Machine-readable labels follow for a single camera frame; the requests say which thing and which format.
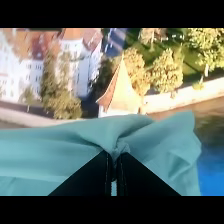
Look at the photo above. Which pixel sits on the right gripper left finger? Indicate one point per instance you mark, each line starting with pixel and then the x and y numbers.
pixel 90 180

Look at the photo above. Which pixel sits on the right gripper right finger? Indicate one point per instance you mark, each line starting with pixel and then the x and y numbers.
pixel 143 180

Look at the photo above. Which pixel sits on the grey-green garment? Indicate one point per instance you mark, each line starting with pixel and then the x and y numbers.
pixel 50 150

